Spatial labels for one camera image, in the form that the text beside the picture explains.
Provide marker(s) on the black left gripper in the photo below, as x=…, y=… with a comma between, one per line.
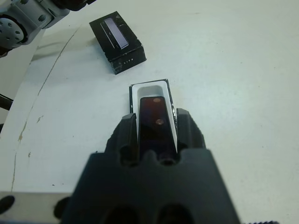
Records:
x=74, y=4

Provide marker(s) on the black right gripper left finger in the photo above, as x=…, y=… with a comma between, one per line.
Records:
x=127, y=137

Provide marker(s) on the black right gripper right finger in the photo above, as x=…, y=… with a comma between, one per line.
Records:
x=189, y=133

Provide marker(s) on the black slim camera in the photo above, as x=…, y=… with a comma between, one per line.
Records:
x=156, y=137

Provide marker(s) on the black box lid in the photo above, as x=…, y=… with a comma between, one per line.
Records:
x=130, y=50

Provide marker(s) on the black box base white insert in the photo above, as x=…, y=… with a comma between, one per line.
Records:
x=149, y=89

